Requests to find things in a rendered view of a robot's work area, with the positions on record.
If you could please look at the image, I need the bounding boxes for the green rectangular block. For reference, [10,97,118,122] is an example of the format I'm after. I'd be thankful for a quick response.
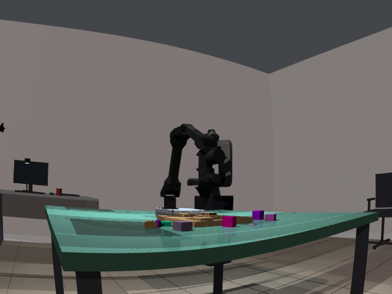
[161,221,172,227]

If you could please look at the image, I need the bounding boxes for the brown rectangular block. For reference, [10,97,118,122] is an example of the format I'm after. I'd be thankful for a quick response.
[145,222,157,228]

